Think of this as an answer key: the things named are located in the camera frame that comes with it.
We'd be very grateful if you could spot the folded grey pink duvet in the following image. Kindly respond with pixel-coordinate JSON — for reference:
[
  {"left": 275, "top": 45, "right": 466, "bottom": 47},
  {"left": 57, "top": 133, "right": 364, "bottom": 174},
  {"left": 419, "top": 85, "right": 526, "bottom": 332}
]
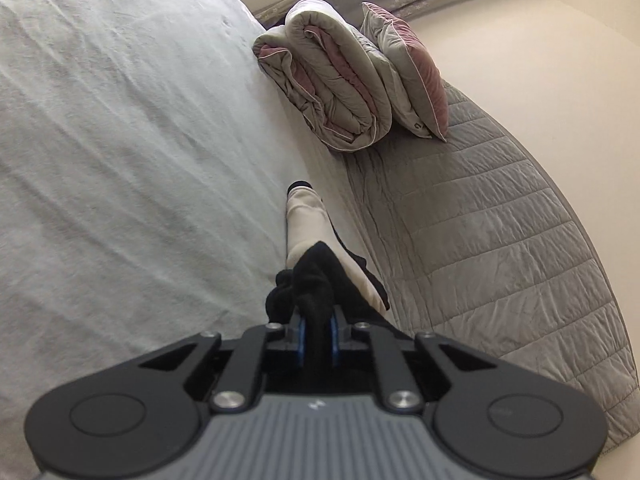
[{"left": 252, "top": 0, "right": 393, "bottom": 152}]

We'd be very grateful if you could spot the light grey plush bed blanket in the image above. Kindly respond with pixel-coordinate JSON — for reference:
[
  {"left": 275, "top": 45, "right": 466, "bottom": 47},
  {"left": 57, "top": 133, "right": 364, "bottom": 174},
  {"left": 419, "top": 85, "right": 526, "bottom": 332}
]
[{"left": 0, "top": 0, "right": 361, "bottom": 441}]

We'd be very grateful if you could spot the grey quilted bedspread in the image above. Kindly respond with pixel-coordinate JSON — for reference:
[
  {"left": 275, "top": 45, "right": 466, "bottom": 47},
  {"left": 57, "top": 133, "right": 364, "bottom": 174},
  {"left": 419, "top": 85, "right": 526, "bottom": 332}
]
[{"left": 344, "top": 80, "right": 632, "bottom": 453}]

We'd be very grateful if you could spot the folded beige garment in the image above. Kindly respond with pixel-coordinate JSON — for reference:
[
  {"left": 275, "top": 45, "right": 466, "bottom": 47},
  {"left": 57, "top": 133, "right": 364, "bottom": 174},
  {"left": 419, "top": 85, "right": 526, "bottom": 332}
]
[{"left": 285, "top": 180, "right": 391, "bottom": 314}]

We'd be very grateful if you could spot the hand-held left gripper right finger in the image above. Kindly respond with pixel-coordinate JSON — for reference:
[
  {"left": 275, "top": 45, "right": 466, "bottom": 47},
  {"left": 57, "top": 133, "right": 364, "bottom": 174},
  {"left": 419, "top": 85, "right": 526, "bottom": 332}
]
[{"left": 327, "top": 306, "right": 497, "bottom": 414}]

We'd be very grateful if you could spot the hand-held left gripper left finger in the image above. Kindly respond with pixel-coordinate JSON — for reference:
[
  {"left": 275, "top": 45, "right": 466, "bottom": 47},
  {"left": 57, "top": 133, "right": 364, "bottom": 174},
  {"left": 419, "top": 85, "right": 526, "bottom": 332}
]
[{"left": 137, "top": 312, "right": 307, "bottom": 414}]

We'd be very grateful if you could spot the grey pink pillow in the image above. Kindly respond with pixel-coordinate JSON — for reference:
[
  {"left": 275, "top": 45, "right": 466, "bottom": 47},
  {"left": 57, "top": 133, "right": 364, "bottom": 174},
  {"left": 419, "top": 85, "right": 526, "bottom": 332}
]
[{"left": 361, "top": 2, "right": 449, "bottom": 143}]

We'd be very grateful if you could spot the black dress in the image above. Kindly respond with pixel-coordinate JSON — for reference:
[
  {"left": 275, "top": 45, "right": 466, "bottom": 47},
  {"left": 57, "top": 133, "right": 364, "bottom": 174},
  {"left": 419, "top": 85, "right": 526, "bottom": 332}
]
[{"left": 265, "top": 241, "right": 342, "bottom": 376}]

